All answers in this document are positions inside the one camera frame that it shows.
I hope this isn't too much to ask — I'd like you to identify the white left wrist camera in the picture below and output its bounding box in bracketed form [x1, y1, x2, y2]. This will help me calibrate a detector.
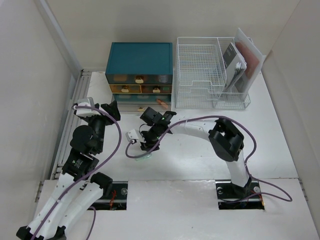
[72, 97, 100, 118]

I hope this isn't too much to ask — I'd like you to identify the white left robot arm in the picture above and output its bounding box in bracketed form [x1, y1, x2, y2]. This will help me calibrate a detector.
[16, 97, 121, 240]

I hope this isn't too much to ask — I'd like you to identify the white wire desk organizer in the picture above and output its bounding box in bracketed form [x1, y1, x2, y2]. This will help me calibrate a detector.
[173, 37, 251, 110]

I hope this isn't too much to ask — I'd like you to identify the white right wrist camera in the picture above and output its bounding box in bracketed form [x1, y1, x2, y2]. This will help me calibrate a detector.
[125, 129, 140, 144]

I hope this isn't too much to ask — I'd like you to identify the teal drawer cabinet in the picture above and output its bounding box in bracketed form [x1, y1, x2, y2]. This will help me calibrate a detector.
[105, 42, 173, 112]

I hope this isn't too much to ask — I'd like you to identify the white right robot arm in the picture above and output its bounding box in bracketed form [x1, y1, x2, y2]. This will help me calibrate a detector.
[140, 107, 250, 197]

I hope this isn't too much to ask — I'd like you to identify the aluminium rail frame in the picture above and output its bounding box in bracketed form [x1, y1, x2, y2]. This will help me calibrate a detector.
[46, 69, 104, 180]

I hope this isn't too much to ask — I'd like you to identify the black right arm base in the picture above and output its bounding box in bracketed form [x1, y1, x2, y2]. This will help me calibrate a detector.
[215, 180, 265, 210]

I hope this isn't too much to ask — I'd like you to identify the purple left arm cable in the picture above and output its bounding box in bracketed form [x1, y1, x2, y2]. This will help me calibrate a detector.
[31, 105, 123, 240]

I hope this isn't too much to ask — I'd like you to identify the clear mesh zip pouch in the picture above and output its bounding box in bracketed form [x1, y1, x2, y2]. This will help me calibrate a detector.
[234, 28, 266, 100]

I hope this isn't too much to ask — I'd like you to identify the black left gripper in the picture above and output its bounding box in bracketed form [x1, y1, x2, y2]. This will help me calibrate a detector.
[84, 100, 120, 153]

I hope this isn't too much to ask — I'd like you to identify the Canon setup guide booklet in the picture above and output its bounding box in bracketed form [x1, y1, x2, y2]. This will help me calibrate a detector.
[223, 42, 247, 92]

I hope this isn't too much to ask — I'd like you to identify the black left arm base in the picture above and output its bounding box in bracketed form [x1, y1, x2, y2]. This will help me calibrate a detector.
[91, 181, 128, 211]

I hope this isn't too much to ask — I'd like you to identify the orange transparent stapler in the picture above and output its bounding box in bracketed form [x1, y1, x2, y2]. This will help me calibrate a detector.
[156, 98, 170, 109]

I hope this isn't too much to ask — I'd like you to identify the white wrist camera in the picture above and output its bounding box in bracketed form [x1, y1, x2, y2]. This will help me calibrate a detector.
[125, 129, 140, 144]
[72, 97, 100, 118]

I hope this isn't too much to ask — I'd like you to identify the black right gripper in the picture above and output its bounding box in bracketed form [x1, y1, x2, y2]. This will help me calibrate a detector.
[137, 124, 162, 155]

